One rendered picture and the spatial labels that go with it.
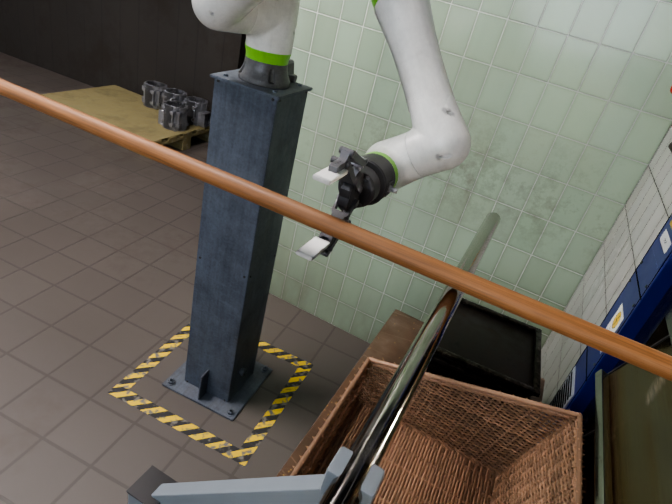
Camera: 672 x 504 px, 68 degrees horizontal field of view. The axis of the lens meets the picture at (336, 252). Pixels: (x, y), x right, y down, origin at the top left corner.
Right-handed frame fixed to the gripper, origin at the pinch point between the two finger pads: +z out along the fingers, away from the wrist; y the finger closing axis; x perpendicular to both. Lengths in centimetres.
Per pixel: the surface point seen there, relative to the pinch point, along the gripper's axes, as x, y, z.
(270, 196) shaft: 7.7, -1.1, 1.4
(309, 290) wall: 44, 106, -125
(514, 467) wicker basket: -51, 55, -28
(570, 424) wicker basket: -56, 37, -28
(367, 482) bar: -24.6, 1.9, 36.7
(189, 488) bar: -6.6, 19.2, 35.9
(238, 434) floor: 28, 119, -44
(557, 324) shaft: -38.1, -0.5, 1.9
